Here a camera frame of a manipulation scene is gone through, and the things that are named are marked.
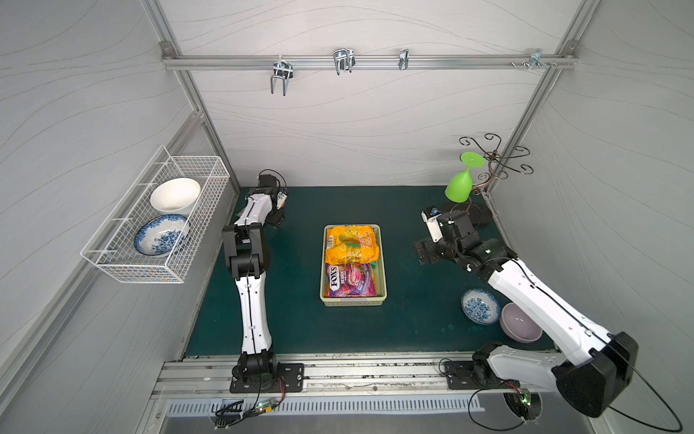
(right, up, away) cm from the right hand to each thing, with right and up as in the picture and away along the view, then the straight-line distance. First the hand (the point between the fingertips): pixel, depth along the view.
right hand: (432, 237), depth 78 cm
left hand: (-59, +7, +28) cm, 66 cm away
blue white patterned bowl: (+18, -23, +8) cm, 30 cm away
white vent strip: (-53, -44, -8) cm, 69 cm away
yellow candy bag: (-24, -3, +11) cm, 27 cm away
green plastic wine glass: (+13, +16, +11) cm, 23 cm away
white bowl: (-74, +12, -3) cm, 75 cm away
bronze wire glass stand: (+39, +28, +36) cm, 60 cm away
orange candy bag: (-53, +11, +36) cm, 65 cm away
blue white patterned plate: (-71, +2, -14) cm, 72 cm away
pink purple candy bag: (-24, -14, +6) cm, 29 cm away
